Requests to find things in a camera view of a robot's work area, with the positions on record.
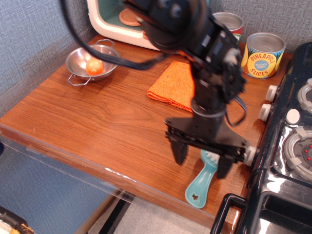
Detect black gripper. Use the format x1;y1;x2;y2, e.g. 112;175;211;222
165;112;249;179

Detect teal brush white bristles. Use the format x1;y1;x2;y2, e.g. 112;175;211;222
185;150;220;209

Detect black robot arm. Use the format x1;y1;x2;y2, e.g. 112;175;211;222
123;0;248;178

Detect orange folded napkin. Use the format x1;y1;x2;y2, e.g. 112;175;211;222
147;61;195;112

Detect white stove knob middle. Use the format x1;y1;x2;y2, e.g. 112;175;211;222
258;104;272;122

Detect black toy stove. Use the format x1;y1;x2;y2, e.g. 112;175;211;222
234;42;312;234

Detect white stove knob rear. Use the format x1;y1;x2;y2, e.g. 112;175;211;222
265;85;278;102

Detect clear acrylic table guard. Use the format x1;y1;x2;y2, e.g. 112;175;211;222
0;136;135;203

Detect pineapple slices can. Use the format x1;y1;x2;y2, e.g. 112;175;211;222
241;32;286;79

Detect tomato sauce can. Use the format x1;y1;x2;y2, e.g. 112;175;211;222
213;12;244;45

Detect orange toy fruit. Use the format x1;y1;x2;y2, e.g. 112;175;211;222
85;57;104;76

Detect small steel bowl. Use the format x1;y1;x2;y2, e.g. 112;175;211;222
65;39;120;86

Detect toy microwave teal and cream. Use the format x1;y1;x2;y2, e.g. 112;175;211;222
87;0;156;50

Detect black oven door handle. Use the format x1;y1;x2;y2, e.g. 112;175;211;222
210;194;247;234

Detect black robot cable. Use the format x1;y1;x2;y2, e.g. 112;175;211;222
59;0;171;71

